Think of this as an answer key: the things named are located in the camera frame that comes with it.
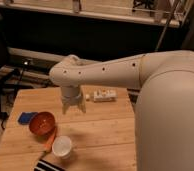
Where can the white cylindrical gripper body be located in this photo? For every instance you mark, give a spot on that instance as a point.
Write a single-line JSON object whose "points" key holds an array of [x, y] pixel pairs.
{"points": [[71, 94]]}

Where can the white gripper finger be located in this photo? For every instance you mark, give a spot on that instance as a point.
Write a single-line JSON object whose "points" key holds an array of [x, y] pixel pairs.
{"points": [[65, 106], [81, 105]]}

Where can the orange red pepper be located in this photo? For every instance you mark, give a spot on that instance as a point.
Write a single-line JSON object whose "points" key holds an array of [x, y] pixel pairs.
{"points": [[49, 143]]}

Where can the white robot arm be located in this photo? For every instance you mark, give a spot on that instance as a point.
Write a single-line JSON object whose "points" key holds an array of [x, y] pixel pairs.
{"points": [[164, 113]]}

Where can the white box with bottles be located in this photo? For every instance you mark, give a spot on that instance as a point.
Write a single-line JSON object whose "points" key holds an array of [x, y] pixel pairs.
{"points": [[101, 96]]}

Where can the red bowl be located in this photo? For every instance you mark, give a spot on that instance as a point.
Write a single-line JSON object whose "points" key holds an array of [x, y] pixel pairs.
{"points": [[42, 123]]}

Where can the white cup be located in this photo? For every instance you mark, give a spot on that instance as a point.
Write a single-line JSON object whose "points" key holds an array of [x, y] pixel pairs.
{"points": [[62, 147]]}

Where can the blue sponge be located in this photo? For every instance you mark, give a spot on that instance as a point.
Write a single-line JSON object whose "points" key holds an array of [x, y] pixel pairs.
{"points": [[25, 117]]}

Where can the black white striped cloth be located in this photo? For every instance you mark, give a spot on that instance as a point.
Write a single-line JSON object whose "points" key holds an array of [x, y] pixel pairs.
{"points": [[43, 165]]}

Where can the metal pole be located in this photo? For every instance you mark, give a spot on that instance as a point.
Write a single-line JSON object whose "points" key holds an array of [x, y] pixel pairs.
{"points": [[171, 14]]}

